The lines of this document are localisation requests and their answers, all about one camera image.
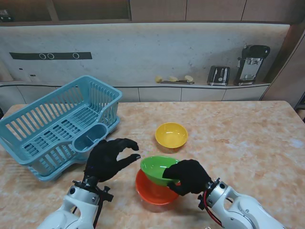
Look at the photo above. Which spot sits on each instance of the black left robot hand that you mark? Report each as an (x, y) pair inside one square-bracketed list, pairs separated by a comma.
[(102, 159)]

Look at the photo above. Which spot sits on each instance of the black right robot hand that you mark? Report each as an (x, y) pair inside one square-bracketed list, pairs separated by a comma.
[(190, 176)]

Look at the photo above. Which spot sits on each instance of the green plastic bowl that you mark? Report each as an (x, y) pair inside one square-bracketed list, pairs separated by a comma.
[(155, 168)]

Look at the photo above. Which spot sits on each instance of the orange plastic bowl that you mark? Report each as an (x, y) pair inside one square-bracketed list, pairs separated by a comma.
[(155, 193)]

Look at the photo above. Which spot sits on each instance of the yellow plastic bowl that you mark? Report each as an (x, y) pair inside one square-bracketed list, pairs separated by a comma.
[(171, 137)]

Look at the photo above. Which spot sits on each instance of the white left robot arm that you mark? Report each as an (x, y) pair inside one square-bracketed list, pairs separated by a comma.
[(69, 212)]

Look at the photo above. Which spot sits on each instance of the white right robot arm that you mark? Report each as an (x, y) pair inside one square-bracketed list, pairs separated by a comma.
[(240, 210)]

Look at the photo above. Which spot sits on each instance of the light blue plastic dish rack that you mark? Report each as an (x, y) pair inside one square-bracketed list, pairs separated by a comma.
[(35, 140)]

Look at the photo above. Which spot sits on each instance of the grey counter with drawers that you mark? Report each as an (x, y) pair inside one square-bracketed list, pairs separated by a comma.
[(162, 93)]

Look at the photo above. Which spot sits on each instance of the dark cutting board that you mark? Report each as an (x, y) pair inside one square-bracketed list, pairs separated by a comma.
[(176, 82)]

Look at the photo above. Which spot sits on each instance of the yellow bread piece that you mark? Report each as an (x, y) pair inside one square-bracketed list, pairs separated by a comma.
[(159, 79), (173, 78), (189, 78)]

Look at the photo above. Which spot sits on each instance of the black silver toaster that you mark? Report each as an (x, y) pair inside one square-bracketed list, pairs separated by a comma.
[(218, 75)]

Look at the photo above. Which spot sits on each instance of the black silver coffee machine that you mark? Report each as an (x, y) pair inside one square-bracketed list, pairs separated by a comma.
[(250, 64)]

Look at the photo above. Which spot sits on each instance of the dark furniture piece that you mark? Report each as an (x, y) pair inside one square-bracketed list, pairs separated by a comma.
[(301, 105)]

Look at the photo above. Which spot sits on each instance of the small dark shelf item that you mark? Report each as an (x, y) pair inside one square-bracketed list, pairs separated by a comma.
[(4, 14)]

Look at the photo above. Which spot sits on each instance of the black wall socket rail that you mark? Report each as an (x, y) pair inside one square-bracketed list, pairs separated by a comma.
[(62, 55)]

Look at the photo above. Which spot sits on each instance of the wooden wall cabinets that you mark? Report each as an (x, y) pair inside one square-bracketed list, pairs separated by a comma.
[(157, 9)]

